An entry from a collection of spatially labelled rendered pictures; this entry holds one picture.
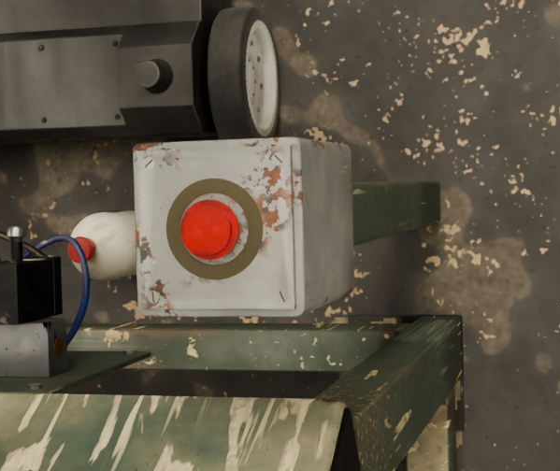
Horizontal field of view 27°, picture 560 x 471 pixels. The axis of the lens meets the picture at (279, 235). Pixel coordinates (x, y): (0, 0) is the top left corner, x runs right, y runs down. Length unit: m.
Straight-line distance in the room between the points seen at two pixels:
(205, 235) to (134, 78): 0.83
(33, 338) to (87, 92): 0.64
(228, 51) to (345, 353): 0.43
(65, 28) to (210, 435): 0.90
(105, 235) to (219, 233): 0.89
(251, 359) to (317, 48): 0.47
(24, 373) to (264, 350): 0.57
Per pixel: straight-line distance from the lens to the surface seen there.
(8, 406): 0.98
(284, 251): 0.77
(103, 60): 1.63
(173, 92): 1.57
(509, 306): 1.69
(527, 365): 1.70
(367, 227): 1.15
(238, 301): 0.78
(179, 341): 1.61
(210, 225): 0.77
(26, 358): 1.07
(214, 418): 0.91
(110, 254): 1.66
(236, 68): 1.55
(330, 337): 1.55
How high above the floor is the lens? 1.67
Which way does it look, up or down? 75 degrees down
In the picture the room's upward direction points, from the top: 100 degrees counter-clockwise
